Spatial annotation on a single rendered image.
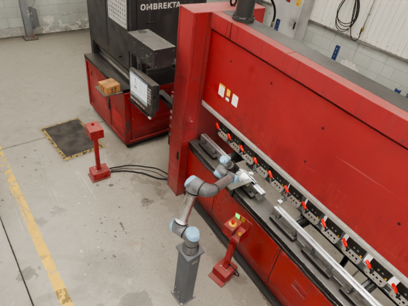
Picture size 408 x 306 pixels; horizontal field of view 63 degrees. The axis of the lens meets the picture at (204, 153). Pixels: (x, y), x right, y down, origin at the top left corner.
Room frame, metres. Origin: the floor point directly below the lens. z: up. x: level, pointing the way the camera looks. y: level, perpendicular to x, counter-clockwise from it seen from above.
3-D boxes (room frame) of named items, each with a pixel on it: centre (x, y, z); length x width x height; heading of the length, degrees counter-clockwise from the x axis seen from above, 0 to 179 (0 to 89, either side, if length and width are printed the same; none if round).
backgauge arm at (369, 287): (1.65, -1.61, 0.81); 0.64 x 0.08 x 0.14; 129
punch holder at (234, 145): (2.64, -0.32, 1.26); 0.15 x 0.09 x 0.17; 39
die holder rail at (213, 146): (2.89, -0.11, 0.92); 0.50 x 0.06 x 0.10; 39
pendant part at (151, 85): (3.05, 0.71, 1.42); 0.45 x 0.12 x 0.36; 45
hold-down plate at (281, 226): (1.96, -0.80, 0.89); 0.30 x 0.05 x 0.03; 39
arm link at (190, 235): (1.68, 0.00, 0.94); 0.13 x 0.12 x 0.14; 60
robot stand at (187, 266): (1.67, -0.01, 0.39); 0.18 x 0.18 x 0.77; 43
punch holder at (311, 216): (1.86, -0.95, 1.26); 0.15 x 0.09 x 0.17; 39
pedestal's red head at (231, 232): (1.98, -0.41, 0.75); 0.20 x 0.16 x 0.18; 52
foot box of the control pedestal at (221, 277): (1.96, -0.39, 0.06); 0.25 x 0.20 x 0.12; 142
